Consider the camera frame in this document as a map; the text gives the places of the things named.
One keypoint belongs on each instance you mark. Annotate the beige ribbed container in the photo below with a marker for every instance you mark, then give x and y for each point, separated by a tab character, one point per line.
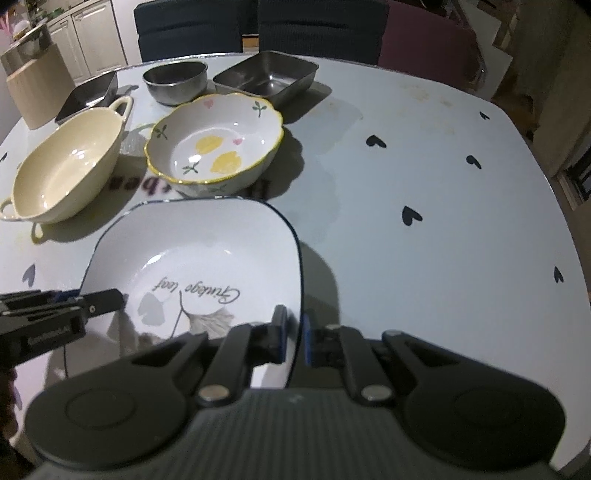
41	92

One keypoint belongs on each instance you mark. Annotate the steel rectangular tray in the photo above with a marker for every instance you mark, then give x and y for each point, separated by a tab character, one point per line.
87	94
268	78

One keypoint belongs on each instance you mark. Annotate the round steel bowl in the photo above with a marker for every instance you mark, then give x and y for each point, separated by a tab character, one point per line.
175	90

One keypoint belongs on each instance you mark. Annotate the floral scalloped ceramic bowl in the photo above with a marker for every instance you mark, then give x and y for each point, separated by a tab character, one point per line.
217	143

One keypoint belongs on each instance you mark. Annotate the maroon chair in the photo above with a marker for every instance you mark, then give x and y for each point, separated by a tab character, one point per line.
429	41

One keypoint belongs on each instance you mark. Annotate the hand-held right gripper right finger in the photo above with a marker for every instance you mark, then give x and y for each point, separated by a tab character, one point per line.
308	344

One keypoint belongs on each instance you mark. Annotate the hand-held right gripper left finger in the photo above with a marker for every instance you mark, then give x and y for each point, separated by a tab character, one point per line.
278	339

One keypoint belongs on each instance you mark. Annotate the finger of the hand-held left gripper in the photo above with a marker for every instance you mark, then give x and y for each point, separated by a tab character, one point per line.
104	302

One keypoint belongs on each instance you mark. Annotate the steel inner pot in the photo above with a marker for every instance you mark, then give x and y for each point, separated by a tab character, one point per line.
27	44

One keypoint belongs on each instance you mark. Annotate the white square plate blue rim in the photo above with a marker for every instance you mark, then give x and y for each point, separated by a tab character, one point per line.
198	249

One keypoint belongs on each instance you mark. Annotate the white kitchen cabinet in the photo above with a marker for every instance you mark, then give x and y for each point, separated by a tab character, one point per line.
92	32

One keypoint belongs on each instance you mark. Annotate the dark blue chair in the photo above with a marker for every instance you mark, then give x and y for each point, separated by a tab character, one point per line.
189	27
323	27

